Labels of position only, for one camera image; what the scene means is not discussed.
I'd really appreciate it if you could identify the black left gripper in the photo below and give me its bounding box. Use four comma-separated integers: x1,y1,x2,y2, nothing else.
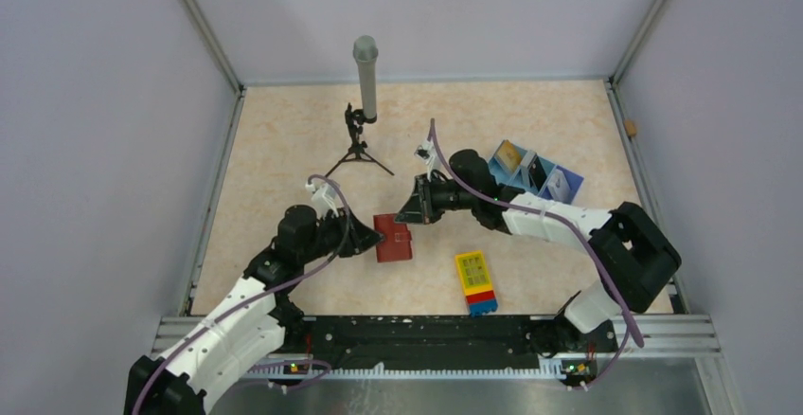
299,205,384,264

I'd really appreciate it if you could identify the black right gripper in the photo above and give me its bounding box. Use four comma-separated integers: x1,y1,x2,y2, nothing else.
396,172,477,226

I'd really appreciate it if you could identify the red leather card holder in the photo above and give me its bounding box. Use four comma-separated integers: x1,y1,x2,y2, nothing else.
373,213,413,263

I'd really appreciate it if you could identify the gold credit card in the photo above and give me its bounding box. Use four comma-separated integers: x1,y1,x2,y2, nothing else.
494,140,523,173

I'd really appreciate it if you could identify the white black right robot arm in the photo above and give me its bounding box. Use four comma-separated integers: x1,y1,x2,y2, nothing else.
395,144,682,351

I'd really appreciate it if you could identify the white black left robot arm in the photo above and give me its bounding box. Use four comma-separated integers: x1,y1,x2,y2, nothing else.
123,205,384,414

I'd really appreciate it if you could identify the blue three-slot card box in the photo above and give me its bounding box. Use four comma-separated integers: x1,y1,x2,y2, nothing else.
488,139,584,205

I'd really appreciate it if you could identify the black tripod stand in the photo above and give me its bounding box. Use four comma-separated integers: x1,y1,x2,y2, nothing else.
326,102,395,177

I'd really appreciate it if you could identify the yellow red blue toy block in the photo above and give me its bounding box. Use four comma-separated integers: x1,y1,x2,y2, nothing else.
455,251,498,316

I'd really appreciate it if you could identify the grey microphone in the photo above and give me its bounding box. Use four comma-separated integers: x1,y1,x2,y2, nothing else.
352,35,379,123

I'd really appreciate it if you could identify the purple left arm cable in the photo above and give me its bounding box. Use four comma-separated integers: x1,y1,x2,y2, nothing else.
128,174,352,415

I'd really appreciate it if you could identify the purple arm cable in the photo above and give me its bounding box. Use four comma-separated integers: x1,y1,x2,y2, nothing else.
427,117,646,350
128,174,352,415

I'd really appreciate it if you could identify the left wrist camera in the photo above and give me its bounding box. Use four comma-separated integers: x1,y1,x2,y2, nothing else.
305,178,339,218

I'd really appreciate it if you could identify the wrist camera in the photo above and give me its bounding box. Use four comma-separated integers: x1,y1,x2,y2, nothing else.
415,140,441,180
305,178,339,218

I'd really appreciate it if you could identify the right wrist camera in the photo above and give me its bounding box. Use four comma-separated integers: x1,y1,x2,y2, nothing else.
415,140,441,180

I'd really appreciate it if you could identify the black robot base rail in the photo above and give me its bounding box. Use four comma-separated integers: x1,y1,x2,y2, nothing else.
275,315,618,371

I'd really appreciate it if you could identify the small tan object on rail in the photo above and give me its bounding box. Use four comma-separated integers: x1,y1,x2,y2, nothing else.
623,119,637,138

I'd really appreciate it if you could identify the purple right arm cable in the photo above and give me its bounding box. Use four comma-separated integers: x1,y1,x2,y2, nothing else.
427,117,646,350

